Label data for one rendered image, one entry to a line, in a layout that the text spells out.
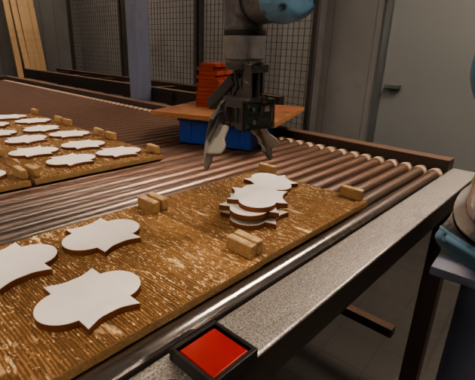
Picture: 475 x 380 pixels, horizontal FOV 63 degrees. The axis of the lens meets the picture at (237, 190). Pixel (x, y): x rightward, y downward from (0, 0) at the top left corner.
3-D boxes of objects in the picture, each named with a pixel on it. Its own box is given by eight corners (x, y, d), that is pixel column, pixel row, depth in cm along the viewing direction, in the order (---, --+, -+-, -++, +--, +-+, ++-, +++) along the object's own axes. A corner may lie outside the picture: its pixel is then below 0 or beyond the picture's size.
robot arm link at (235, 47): (216, 35, 70) (254, 36, 74) (216, 62, 72) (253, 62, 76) (237, 35, 64) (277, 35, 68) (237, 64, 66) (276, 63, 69)
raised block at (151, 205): (160, 212, 84) (160, 200, 83) (153, 215, 82) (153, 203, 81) (144, 205, 87) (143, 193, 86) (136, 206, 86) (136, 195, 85)
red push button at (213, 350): (248, 359, 48) (249, 350, 47) (212, 387, 43) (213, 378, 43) (213, 335, 51) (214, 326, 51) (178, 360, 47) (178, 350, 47)
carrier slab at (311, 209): (366, 206, 96) (368, 200, 95) (261, 267, 67) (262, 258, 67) (258, 174, 118) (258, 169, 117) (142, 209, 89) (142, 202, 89)
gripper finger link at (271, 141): (283, 166, 78) (261, 131, 73) (266, 158, 83) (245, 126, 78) (293, 155, 79) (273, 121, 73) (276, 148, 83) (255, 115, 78)
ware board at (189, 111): (304, 111, 179) (304, 106, 179) (274, 128, 135) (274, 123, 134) (206, 102, 196) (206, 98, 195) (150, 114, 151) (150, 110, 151)
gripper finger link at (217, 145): (205, 169, 69) (231, 124, 69) (191, 160, 74) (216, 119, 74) (217, 176, 71) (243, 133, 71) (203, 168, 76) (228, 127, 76)
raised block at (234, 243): (257, 257, 67) (258, 243, 66) (249, 261, 66) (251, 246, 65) (231, 246, 71) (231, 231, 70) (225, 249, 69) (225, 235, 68)
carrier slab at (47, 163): (163, 158, 130) (163, 146, 129) (35, 185, 101) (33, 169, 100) (108, 140, 152) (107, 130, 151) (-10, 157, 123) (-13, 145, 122)
